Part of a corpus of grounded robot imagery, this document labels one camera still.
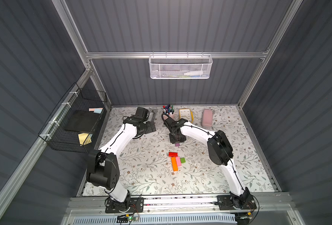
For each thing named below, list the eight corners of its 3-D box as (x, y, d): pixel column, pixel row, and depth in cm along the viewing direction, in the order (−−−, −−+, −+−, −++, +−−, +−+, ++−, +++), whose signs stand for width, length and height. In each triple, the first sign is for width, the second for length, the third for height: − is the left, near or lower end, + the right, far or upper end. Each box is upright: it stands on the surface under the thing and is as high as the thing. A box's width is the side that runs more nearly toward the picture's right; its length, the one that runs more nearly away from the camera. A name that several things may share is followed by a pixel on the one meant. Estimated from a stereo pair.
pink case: (201, 126, 109) (201, 123, 107) (202, 110, 120) (203, 108, 117) (211, 128, 108) (212, 125, 106) (211, 112, 119) (212, 109, 116)
